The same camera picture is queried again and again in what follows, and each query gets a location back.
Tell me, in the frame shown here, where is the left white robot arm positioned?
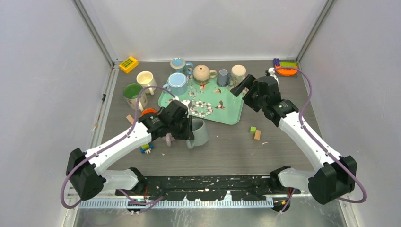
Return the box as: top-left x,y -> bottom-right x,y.
66,99 -> 194,201

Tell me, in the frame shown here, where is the small tan block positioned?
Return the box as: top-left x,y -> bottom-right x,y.
126,114 -> 134,125

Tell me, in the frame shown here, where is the blue mug behind tray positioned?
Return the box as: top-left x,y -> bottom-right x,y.
170,57 -> 194,76

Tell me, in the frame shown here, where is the beige teapot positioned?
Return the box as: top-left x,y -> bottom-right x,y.
192,65 -> 218,85

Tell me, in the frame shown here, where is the tall floral mug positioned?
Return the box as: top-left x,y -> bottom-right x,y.
230,65 -> 246,87

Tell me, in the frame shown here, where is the wooden block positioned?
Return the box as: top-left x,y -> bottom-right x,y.
253,130 -> 261,140

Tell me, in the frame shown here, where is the green cube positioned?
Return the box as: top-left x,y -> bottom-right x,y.
250,126 -> 256,134

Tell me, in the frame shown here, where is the grey mug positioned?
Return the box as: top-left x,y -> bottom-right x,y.
186,119 -> 209,149

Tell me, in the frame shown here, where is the lilac mug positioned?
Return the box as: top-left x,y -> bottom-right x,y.
165,133 -> 175,147

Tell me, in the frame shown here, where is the yellow toy block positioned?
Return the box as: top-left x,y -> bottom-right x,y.
119,56 -> 139,74

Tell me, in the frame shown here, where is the orange and green toy stack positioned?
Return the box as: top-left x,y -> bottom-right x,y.
273,58 -> 298,77

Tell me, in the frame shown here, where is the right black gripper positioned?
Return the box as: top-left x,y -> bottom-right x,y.
230,74 -> 267,113

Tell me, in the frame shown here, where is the cream plain mug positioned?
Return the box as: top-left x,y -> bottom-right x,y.
136,71 -> 157,87

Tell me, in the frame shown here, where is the light blue mug on tray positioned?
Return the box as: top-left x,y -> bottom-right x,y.
163,72 -> 187,96

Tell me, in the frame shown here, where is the toy brick car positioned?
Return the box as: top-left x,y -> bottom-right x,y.
140,143 -> 154,154

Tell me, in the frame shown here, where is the small blue-grey cup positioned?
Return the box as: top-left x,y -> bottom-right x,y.
217,69 -> 230,87

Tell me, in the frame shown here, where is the cream floral mug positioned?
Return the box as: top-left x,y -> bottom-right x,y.
123,83 -> 148,111

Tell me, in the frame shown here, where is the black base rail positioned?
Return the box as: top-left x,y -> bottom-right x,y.
124,175 -> 290,201

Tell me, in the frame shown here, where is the orange mug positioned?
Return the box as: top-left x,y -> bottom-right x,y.
140,108 -> 158,117

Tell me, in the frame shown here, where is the green floral tray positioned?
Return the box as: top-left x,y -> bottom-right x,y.
157,77 -> 244,126

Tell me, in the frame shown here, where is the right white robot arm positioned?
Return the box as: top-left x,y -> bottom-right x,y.
230,68 -> 360,204

